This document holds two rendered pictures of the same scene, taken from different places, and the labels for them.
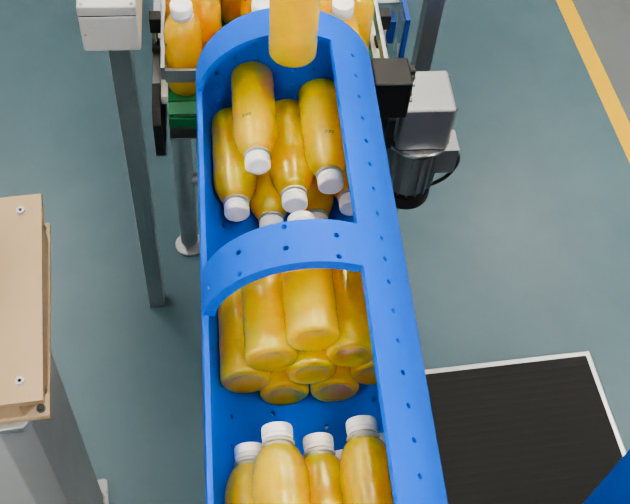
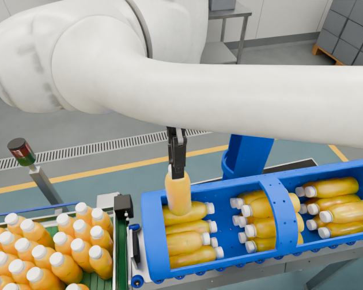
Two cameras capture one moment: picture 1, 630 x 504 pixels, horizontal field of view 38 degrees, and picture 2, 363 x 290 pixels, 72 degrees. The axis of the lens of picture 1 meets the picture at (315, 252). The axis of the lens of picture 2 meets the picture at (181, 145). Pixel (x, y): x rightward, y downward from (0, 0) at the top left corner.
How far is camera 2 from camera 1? 1.11 m
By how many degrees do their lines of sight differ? 54
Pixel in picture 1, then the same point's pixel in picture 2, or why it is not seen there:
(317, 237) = (275, 190)
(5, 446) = not seen: outside the picture
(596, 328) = (138, 193)
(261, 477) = (348, 216)
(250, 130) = (196, 239)
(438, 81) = (103, 198)
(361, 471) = (331, 186)
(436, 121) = not seen: hidden behind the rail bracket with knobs
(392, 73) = (124, 201)
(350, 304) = not seen: hidden behind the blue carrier
